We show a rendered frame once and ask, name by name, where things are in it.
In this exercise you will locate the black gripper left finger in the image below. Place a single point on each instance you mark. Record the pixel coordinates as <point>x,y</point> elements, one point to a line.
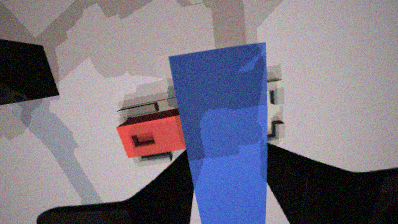
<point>165,200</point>

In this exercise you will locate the blue plate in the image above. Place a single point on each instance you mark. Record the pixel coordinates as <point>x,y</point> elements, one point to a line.
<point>222,101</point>

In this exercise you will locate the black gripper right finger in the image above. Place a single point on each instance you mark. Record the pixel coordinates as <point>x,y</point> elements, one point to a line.
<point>311,192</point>

